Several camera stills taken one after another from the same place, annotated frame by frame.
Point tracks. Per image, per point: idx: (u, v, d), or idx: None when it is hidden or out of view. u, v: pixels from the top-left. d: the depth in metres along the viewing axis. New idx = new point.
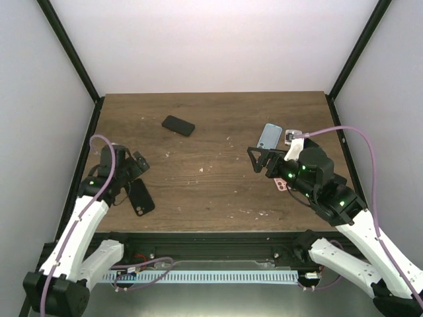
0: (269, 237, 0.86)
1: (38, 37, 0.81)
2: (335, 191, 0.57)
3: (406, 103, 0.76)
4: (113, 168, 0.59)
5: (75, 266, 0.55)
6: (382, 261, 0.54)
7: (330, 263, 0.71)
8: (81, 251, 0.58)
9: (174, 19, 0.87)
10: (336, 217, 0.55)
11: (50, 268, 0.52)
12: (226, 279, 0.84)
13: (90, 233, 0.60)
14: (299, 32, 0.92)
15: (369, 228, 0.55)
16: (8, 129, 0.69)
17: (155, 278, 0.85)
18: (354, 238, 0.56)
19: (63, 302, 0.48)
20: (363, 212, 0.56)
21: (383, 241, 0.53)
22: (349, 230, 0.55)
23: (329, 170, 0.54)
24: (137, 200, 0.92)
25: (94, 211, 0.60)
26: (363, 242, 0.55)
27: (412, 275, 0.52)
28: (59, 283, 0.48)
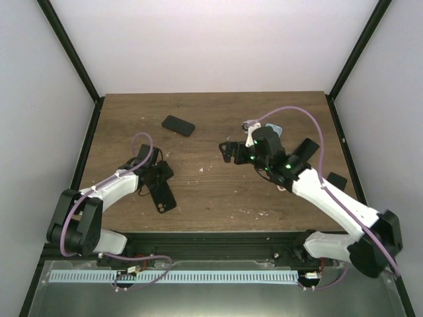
0: (269, 237, 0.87)
1: (38, 36, 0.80)
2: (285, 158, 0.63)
3: (405, 102, 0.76)
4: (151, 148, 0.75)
5: (106, 201, 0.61)
6: (333, 209, 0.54)
7: (319, 244, 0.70)
8: (112, 197, 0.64)
9: (174, 18, 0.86)
10: (288, 182, 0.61)
11: (87, 191, 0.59)
12: (226, 279, 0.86)
13: (119, 192, 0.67)
14: (300, 32, 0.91)
15: (314, 181, 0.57)
16: (8, 129, 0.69)
17: (155, 278, 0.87)
18: (306, 193, 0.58)
19: (88, 220, 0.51)
20: (309, 171, 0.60)
21: (327, 188, 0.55)
22: (299, 189, 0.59)
23: (275, 141, 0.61)
24: (158, 196, 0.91)
25: (130, 176, 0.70)
26: (312, 195, 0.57)
27: (361, 213, 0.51)
28: (93, 201, 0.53)
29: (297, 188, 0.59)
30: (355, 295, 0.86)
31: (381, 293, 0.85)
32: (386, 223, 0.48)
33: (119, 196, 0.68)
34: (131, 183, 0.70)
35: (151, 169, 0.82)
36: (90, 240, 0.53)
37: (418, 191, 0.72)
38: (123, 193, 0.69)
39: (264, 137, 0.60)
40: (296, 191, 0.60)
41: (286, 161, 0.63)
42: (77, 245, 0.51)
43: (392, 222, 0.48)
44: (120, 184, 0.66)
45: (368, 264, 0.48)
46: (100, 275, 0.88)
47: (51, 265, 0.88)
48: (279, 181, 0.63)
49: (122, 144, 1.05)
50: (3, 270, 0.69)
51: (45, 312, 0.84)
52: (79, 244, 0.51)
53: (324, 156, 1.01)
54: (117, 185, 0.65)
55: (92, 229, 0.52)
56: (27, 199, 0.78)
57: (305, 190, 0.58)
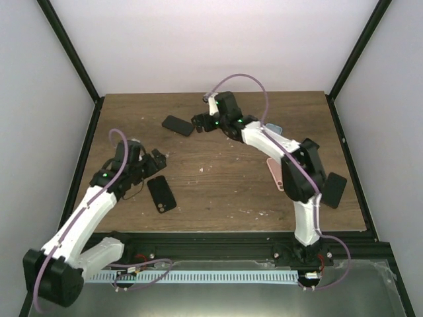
0: (269, 236, 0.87)
1: (38, 36, 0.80)
2: (240, 116, 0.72)
3: (404, 103, 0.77)
4: (125, 157, 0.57)
5: (78, 247, 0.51)
6: (266, 144, 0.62)
7: (300, 226, 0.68)
8: (85, 235, 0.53)
9: (174, 18, 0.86)
10: (239, 133, 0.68)
11: (51, 249, 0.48)
12: (226, 279, 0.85)
13: (94, 223, 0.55)
14: (299, 32, 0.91)
15: (255, 127, 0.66)
16: (8, 129, 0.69)
17: (156, 278, 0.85)
18: (248, 137, 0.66)
19: (58, 285, 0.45)
20: (257, 122, 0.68)
21: (263, 129, 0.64)
22: (243, 135, 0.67)
23: (231, 101, 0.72)
24: (159, 197, 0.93)
25: (103, 200, 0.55)
26: (252, 137, 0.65)
27: (287, 144, 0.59)
28: (58, 265, 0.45)
29: (244, 135, 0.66)
30: (355, 295, 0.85)
31: (381, 293, 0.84)
32: (304, 149, 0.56)
33: (98, 222, 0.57)
34: (108, 204, 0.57)
35: (129, 172, 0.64)
36: (72, 291, 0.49)
37: (418, 191, 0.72)
38: (104, 215, 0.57)
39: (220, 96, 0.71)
40: (245, 140, 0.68)
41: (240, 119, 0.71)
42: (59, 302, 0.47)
43: (311, 150, 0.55)
44: (90, 218, 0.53)
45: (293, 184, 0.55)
46: (100, 275, 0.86)
47: None
48: (232, 134, 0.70)
49: None
50: (4, 271, 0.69)
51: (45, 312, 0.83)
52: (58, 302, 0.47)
53: (324, 156, 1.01)
54: (87, 222, 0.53)
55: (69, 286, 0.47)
56: (27, 199, 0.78)
57: (249, 136, 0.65)
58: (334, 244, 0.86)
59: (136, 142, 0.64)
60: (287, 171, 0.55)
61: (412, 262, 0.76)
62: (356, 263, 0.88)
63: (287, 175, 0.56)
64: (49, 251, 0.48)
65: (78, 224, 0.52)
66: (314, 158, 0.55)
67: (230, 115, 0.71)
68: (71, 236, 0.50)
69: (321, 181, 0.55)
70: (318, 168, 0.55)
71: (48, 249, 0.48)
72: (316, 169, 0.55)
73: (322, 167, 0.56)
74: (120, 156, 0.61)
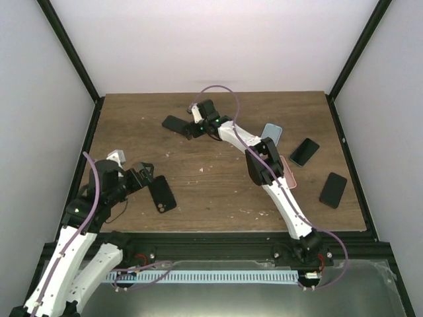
0: (269, 237, 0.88)
1: (38, 36, 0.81)
2: (217, 117, 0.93)
3: (404, 104, 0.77)
4: (96, 197, 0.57)
5: (61, 296, 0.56)
6: (236, 141, 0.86)
7: (289, 224, 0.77)
8: (67, 282, 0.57)
9: (174, 18, 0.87)
10: (217, 131, 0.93)
11: (33, 308, 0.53)
12: (227, 279, 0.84)
13: (75, 265, 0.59)
14: (299, 32, 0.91)
15: (229, 127, 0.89)
16: (8, 130, 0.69)
17: (156, 278, 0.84)
18: (225, 135, 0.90)
19: None
20: (230, 122, 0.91)
21: (234, 129, 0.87)
22: (221, 134, 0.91)
23: (209, 106, 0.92)
24: (159, 197, 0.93)
25: (77, 246, 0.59)
26: (227, 135, 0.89)
27: (250, 140, 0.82)
28: None
29: (221, 133, 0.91)
30: (355, 296, 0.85)
31: (381, 293, 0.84)
32: (262, 143, 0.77)
33: (79, 263, 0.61)
34: (86, 244, 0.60)
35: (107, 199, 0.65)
36: None
37: (418, 191, 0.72)
38: (84, 253, 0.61)
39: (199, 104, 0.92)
40: (221, 137, 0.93)
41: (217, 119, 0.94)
42: None
43: (270, 144, 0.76)
44: (68, 269, 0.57)
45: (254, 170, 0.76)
46: None
47: None
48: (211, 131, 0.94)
49: (123, 144, 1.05)
50: (4, 271, 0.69)
51: None
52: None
53: (324, 156, 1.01)
54: (63, 270, 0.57)
55: None
56: (27, 200, 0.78)
57: (224, 133, 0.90)
58: (333, 244, 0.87)
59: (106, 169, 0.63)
60: (249, 160, 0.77)
61: (412, 262, 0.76)
62: (356, 263, 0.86)
63: (250, 164, 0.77)
64: (32, 310, 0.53)
65: (56, 275, 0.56)
66: (270, 149, 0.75)
67: (209, 118, 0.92)
68: (49, 290, 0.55)
69: (276, 168, 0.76)
70: (275, 158, 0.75)
71: (31, 308, 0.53)
72: (273, 158, 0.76)
73: (278, 157, 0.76)
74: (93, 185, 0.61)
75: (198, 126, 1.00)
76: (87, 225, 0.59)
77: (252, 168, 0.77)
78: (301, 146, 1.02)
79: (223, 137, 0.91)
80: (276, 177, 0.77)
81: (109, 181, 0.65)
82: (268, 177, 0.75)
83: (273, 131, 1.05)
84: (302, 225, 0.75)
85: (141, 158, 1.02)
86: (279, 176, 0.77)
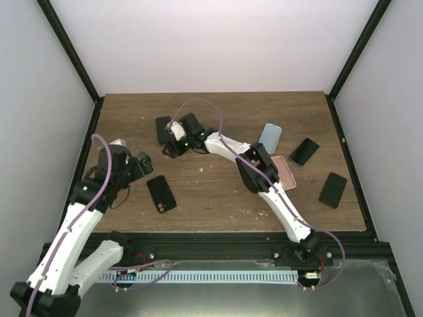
0: (269, 237, 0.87)
1: (38, 36, 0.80)
2: (202, 129, 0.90)
3: (402, 105, 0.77)
4: (108, 174, 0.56)
5: (66, 272, 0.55)
6: (225, 151, 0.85)
7: (288, 227, 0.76)
8: (72, 259, 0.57)
9: (174, 18, 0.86)
10: (203, 144, 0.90)
11: (36, 282, 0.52)
12: (227, 279, 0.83)
13: (81, 241, 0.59)
14: (299, 32, 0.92)
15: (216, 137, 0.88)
16: (8, 130, 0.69)
17: (155, 278, 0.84)
18: (213, 147, 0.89)
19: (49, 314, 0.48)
20: (216, 133, 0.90)
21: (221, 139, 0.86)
22: (208, 146, 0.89)
23: (193, 120, 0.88)
24: (159, 197, 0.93)
25: (84, 220, 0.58)
26: (215, 146, 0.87)
27: (240, 148, 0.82)
28: (46, 297, 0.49)
29: (208, 146, 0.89)
30: (355, 296, 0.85)
31: (382, 294, 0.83)
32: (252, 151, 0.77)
33: (85, 240, 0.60)
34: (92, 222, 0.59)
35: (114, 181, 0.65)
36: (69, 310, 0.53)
37: (417, 191, 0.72)
38: (90, 231, 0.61)
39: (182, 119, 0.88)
40: (209, 149, 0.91)
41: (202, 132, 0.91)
42: None
43: (260, 149, 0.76)
44: (74, 244, 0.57)
45: (250, 179, 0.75)
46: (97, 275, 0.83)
47: None
48: (199, 144, 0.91)
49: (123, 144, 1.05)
50: (4, 271, 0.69)
51: None
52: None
53: (324, 156, 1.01)
54: (70, 244, 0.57)
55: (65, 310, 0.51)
56: (27, 200, 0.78)
57: (212, 145, 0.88)
58: (333, 244, 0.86)
59: (119, 150, 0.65)
60: (243, 170, 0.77)
61: (412, 262, 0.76)
62: (355, 263, 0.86)
63: (244, 174, 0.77)
64: (35, 284, 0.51)
65: (61, 249, 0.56)
66: (262, 154, 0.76)
67: (193, 132, 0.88)
68: (55, 264, 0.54)
69: (271, 173, 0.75)
70: (268, 162, 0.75)
71: (35, 282, 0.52)
72: (266, 163, 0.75)
73: (271, 161, 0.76)
74: (104, 164, 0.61)
75: (182, 143, 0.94)
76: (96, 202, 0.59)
77: (247, 176, 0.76)
78: (301, 146, 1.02)
79: (211, 148, 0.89)
80: (273, 182, 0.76)
81: (119, 162, 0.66)
82: (264, 183, 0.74)
83: (271, 131, 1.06)
84: (301, 228, 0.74)
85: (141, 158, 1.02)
86: (275, 181, 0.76)
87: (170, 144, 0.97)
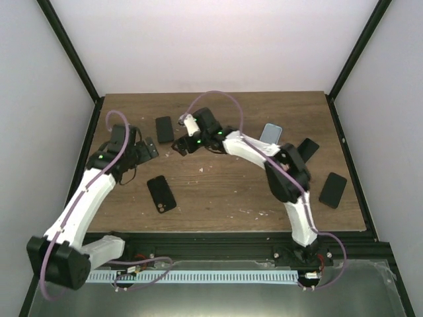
0: (269, 237, 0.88)
1: (38, 36, 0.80)
2: (219, 128, 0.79)
3: (403, 104, 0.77)
4: (124, 146, 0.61)
5: (81, 230, 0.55)
6: (248, 153, 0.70)
7: (298, 229, 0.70)
8: (87, 218, 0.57)
9: (174, 18, 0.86)
10: (221, 145, 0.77)
11: (53, 235, 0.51)
12: (227, 279, 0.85)
13: (96, 203, 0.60)
14: (298, 32, 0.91)
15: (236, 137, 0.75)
16: (8, 130, 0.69)
17: (156, 278, 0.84)
18: (232, 148, 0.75)
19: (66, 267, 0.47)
20: (236, 132, 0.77)
21: (243, 139, 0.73)
22: (227, 146, 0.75)
23: (209, 117, 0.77)
24: (159, 197, 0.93)
25: (101, 183, 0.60)
26: (236, 147, 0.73)
27: (267, 148, 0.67)
28: (65, 248, 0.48)
29: (227, 148, 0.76)
30: (355, 296, 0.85)
31: (381, 294, 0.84)
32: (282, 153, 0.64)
33: (97, 204, 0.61)
34: (106, 187, 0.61)
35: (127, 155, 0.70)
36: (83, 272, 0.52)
37: (418, 191, 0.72)
38: (103, 197, 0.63)
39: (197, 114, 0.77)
40: (229, 152, 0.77)
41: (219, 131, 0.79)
42: (65, 281, 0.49)
43: (291, 151, 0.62)
44: (90, 202, 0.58)
45: (278, 187, 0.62)
46: (100, 275, 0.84)
47: None
48: (215, 146, 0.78)
49: None
50: (4, 271, 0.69)
51: (45, 311, 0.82)
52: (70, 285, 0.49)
53: (325, 156, 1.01)
54: (87, 202, 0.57)
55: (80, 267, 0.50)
56: (26, 200, 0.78)
57: (231, 145, 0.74)
58: (332, 244, 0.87)
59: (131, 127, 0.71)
60: (270, 176, 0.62)
61: (412, 262, 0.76)
62: (355, 262, 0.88)
63: (271, 179, 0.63)
64: (52, 236, 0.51)
65: (78, 206, 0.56)
66: (294, 158, 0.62)
67: (210, 130, 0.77)
68: (73, 219, 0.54)
69: (304, 179, 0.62)
70: (301, 168, 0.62)
71: (51, 236, 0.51)
72: (299, 168, 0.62)
73: (303, 166, 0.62)
74: (118, 138, 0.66)
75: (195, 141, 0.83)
76: (111, 168, 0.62)
77: (275, 182, 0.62)
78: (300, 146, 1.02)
79: (230, 149, 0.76)
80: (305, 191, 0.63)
81: (132, 138, 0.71)
82: (295, 192, 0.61)
83: (271, 132, 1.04)
84: (310, 235, 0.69)
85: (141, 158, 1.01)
86: (307, 189, 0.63)
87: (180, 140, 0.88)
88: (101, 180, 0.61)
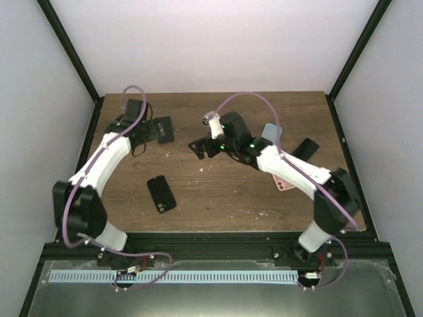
0: (270, 236, 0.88)
1: (38, 35, 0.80)
2: (250, 138, 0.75)
3: (403, 104, 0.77)
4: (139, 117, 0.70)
5: (100, 181, 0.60)
6: (291, 175, 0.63)
7: (308, 237, 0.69)
8: (106, 173, 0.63)
9: (174, 18, 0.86)
10: (253, 158, 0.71)
11: (78, 179, 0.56)
12: (227, 279, 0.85)
13: (114, 162, 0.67)
14: (298, 32, 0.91)
15: (274, 154, 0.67)
16: (8, 130, 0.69)
17: (154, 278, 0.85)
18: (269, 165, 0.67)
19: (86, 209, 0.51)
20: (271, 146, 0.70)
21: (284, 158, 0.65)
22: (262, 164, 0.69)
23: (240, 125, 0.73)
24: (159, 197, 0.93)
25: (118, 144, 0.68)
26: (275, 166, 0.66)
27: (315, 174, 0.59)
28: (88, 191, 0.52)
29: (261, 164, 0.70)
30: (356, 296, 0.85)
31: (381, 294, 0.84)
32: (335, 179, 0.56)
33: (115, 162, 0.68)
34: (121, 149, 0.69)
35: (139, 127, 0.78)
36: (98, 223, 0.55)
37: (418, 191, 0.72)
38: (119, 158, 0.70)
39: (229, 121, 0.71)
40: (262, 168, 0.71)
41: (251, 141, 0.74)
42: (81, 228, 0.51)
43: (344, 177, 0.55)
44: (110, 158, 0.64)
45: (326, 217, 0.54)
46: (100, 275, 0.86)
47: (51, 265, 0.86)
48: (246, 160, 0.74)
49: None
50: (4, 271, 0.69)
51: (45, 312, 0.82)
52: (86, 230, 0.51)
53: (325, 156, 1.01)
54: (107, 158, 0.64)
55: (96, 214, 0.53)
56: (26, 200, 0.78)
57: (268, 163, 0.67)
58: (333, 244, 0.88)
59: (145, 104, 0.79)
60: (318, 203, 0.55)
61: (412, 261, 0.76)
62: (355, 262, 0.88)
63: (317, 208, 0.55)
64: (76, 180, 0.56)
65: (100, 160, 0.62)
66: (347, 185, 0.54)
67: (240, 140, 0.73)
68: (95, 170, 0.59)
69: (354, 211, 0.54)
70: (352, 196, 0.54)
71: (76, 181, 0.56)
72: (351, 197, 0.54)
73: (356, 195, 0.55)
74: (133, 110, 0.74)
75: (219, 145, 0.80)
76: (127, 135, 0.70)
77: (324, 212, 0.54)
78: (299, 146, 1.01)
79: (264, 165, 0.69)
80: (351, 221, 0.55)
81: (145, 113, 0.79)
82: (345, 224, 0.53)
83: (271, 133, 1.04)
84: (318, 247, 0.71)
85: (141, 158, 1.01)
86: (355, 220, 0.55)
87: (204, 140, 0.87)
88: (119, 141, 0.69)
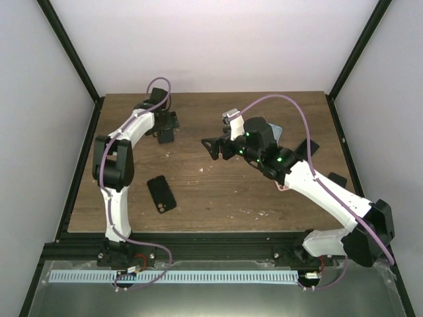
0: (270, 237, 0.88)
1: (38, 35, 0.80)
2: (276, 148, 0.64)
3: (403, 104, 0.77)
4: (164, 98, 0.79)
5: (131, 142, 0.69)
6: (326, 201, 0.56)
7: (317, 242, 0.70)
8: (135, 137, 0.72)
9: (174, 18, 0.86)
10: (281, 174, 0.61)
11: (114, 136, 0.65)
12: (226, 279, 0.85)
13: (141, 131, 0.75)
14: (298, 32, 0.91)
15: (307, 174, 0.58)
16: (8, 131, 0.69)
17: (154, 278, 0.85)
18: (299, 185, 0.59)
19: (122, 159, 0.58)
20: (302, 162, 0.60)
21: (319, 181, 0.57)
22: (293, 184, 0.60)
23: (266, 134, 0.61)
24: (159, 197, 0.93)
25: (147, 117, 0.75)
26: (305, 187, 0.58)
27: (353, 203, 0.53)
28: (123, 144, 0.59)
29: (289, 181, 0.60)
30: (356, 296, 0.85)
31: (381, 294, 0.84)
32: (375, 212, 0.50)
33: (142, 132, 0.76)
34: (148, 122, 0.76)
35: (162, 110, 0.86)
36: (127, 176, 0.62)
37: (418, 191, 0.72)
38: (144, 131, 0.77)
39: (256, 129, 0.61)
40: (287, 185, 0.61)
41: (277, 153, 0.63)
42: (115, 177, 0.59)
43: (386, 211, 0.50)
44: (139, 125, 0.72)
45: (361, 251, 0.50)
46: (100, 275, 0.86)
47: (51, 265, 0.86)
48: (271, 174, 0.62)
49: None
50: (4, 271, 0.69)
51: (45, 312, 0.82)
52: (119, 179, 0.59)
53: (325, 156, 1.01)
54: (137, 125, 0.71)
55: (128, 168, 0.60)
56: (26, 200, 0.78)
57: (298, 184, 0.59)
58: None
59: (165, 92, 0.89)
60: (355, 237, 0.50)
61: (412, 261, 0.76)
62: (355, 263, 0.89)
63: (353, 240, 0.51)
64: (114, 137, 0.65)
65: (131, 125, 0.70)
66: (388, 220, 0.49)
67: (266, 150, 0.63)
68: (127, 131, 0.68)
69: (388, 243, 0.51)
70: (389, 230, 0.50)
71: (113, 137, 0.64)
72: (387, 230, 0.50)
73: (391, 227, 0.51)
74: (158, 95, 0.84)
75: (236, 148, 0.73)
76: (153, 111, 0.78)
77: (361, 247, 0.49)
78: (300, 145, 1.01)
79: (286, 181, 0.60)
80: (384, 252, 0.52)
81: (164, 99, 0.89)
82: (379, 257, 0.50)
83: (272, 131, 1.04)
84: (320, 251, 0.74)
85: (141, 158, 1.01)
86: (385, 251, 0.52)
87: (221, 141, 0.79)
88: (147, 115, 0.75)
